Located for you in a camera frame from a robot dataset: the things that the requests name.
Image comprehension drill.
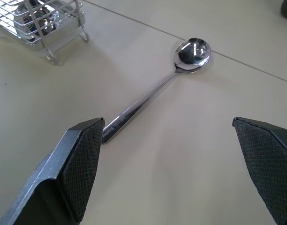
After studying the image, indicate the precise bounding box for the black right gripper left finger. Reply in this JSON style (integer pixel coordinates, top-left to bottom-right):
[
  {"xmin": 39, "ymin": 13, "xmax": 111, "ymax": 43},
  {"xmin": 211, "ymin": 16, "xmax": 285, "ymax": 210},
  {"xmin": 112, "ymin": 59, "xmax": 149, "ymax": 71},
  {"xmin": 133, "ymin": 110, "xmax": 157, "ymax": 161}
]
[{"xmin": 0, "ymin": 117, "xmax": 106, "ymax": 225}]

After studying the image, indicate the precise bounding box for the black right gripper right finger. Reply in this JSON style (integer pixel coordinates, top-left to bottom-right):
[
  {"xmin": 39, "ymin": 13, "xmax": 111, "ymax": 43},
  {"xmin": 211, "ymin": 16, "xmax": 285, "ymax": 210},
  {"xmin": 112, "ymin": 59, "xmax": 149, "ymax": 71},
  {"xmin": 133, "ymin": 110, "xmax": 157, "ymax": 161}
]
[{"xmin": 232, "ymin": 117, "xmax": 287, "ymax": 225}]

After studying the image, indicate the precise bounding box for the stainless steel spoon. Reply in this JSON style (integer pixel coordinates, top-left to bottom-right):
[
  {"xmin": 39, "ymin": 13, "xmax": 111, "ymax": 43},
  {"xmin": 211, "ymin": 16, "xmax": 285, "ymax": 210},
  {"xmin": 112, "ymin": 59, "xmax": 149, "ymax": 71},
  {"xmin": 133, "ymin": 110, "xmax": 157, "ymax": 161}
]
[{"xmin": 101, "ymin": 37, "xmax": 212, "ymax": 144}]

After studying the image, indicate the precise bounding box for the chrome wire cutlery rack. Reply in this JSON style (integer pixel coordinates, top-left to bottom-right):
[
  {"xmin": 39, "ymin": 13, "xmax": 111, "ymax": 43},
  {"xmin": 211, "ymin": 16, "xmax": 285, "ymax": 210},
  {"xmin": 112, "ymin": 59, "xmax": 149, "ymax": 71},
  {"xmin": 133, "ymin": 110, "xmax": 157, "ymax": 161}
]
[{"xmin": 0, "ymin": 0, "xmax": 91, "ymax": 66}]

